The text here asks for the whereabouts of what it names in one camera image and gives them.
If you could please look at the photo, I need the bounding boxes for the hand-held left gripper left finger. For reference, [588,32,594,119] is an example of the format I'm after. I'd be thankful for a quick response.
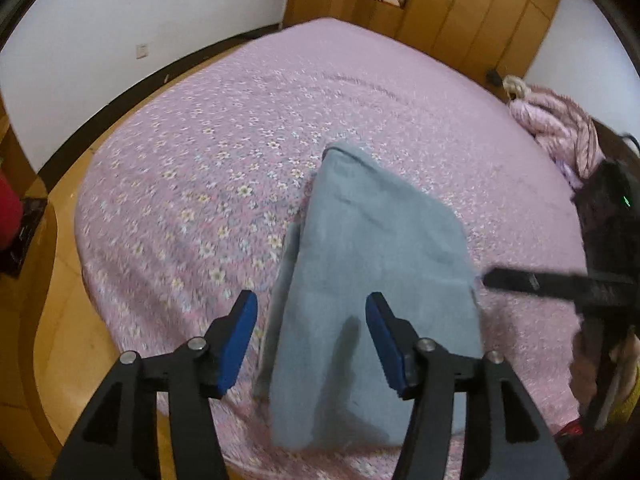
[50,290,258,480]

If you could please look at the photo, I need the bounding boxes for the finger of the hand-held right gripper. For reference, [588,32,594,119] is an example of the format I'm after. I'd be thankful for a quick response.
[481,267,583,306]

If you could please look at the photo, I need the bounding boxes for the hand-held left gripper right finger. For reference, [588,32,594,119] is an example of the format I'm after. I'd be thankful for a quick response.
[365,291,571,480]

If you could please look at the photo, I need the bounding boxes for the grey-blue pants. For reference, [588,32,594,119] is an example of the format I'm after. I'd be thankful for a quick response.
[252,140,486,451]

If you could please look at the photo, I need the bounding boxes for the person's right hand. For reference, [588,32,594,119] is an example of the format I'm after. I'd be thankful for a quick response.
[570,342,601,406]

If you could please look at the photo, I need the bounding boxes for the pink floral quilt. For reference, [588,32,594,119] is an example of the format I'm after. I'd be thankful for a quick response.
[507,85,608,191]

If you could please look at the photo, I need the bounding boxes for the cream fluffy cloth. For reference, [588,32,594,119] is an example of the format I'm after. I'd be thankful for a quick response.
[502,75,529,102]

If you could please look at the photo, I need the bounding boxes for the bed with pink floral sheet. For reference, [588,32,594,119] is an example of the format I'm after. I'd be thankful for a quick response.
[75,17,601,480]

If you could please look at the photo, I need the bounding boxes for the wooden wardrobe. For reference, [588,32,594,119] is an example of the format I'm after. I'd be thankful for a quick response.
[282,0,563,78]

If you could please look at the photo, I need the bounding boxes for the red round object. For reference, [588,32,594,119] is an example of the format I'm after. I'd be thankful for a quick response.
[0,172,24,252]

